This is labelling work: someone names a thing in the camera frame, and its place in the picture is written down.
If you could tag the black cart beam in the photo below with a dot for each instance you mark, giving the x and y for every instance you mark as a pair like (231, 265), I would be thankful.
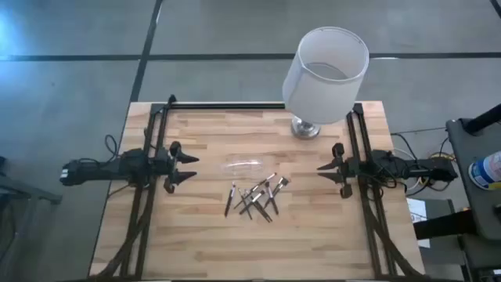
(442, 225)

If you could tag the grey bench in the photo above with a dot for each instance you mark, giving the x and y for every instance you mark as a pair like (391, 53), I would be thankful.
(39, 194)

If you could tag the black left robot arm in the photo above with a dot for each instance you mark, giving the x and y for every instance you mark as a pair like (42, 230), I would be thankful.
(102, 170)

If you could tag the clear acrylic organizer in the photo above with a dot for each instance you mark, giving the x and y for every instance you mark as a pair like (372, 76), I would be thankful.
(242, 166)

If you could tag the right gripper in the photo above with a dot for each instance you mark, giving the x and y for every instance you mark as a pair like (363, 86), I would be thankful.
(348, 170)

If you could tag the black aluminium table frame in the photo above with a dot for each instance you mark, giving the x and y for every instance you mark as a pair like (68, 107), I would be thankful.
(219, 105)

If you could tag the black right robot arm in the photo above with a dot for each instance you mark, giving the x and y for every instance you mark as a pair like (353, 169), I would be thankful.
(426, 168)

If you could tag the grey stand base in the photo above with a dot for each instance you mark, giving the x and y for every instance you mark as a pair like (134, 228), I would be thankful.
(481, 254)

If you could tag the blue white wipes canister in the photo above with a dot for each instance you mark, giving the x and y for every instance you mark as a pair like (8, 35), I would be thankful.
(487, 172)

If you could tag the white paper sheet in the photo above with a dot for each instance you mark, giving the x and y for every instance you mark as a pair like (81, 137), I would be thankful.
(417, 209)

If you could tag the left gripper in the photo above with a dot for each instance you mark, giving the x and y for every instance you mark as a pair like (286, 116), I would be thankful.
(162, 168)

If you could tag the table lamp white shade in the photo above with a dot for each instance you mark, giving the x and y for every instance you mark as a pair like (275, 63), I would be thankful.
(325, 90)

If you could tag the grey side cart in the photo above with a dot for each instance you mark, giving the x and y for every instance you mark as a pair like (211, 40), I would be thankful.
(466, 156)

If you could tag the black pole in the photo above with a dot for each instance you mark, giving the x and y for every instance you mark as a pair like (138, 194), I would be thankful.
(483, 119)

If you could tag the thin black makeup brush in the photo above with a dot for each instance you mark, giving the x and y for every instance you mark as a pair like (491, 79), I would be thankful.
(247, 209)

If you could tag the black makeup brush silver ferrule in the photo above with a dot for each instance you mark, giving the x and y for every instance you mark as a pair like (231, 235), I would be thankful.
(230, 197)
(256, 198)
(265, 215)
(270, 177)

